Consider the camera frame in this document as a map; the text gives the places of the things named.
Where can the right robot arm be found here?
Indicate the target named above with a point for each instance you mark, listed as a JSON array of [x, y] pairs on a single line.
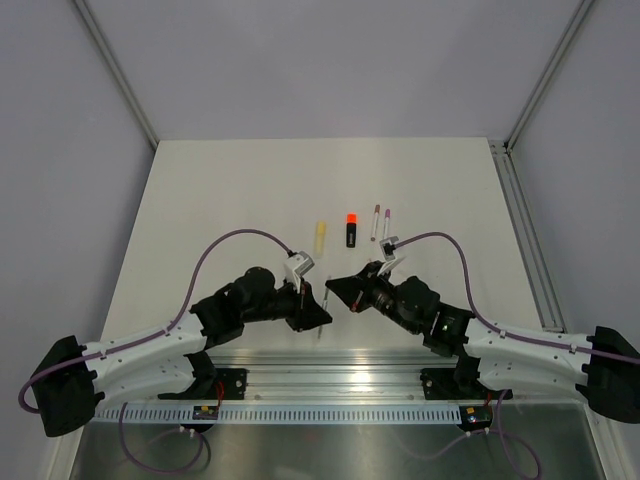
[[600, 369]]

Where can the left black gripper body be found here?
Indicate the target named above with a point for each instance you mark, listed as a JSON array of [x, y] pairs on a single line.
[[286, 302]]

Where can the yellow highlighter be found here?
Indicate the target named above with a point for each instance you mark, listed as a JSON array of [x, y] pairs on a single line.
[[320, 239]]

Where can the left frame post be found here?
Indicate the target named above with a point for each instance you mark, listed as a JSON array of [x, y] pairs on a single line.
[[107, 55]]

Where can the brown capped white pen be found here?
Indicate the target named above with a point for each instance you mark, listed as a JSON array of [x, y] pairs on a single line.
[[375, 222]]

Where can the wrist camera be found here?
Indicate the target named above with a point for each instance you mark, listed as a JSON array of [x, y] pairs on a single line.
[[391, 257], [295, 267]]

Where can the right side aluminium rail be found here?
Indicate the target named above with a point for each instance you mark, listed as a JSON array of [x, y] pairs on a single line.
[[544, 294]]

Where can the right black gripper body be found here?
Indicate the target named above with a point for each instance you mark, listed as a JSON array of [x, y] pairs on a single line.
[[379, 266]]

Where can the black orange highlighter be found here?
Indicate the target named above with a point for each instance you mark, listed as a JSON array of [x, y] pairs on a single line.
[[351, 230]]

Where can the purple white pen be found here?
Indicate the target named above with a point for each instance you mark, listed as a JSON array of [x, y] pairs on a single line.
[[386, 224]]

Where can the right circuit board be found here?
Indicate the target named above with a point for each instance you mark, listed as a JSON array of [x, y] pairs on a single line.
[[475, 417]]

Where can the white cable duct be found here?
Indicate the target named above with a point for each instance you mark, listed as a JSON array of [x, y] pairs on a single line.
[[244, 414]]

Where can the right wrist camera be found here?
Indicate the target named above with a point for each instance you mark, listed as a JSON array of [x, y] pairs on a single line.
[[391, 257]]

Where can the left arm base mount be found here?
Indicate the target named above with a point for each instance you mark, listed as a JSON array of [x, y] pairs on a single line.
[[220, 382]]

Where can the green white pen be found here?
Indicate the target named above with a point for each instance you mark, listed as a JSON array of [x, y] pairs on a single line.
[[324, 306]]

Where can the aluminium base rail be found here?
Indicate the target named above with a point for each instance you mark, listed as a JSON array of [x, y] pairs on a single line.
[[348, 372]]

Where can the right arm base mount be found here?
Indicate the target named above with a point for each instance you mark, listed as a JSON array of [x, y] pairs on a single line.
[[450, 382]]

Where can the right frame post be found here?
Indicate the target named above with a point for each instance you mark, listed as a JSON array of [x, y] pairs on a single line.
[[559, 54]]

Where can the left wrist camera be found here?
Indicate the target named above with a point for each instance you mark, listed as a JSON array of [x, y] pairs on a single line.
[[295, 267]]

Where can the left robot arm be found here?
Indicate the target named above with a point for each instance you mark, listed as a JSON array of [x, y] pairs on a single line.
[[74, 382]]

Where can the circuit board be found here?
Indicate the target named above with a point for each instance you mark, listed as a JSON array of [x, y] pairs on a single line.
[[206, 413], [475, 417]]

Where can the left circuit board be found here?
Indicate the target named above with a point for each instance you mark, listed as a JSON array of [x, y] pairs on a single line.
[[206, 413]]

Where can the frame post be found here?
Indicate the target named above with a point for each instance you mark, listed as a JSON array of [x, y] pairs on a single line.
[[107, 55], [559, 54]]

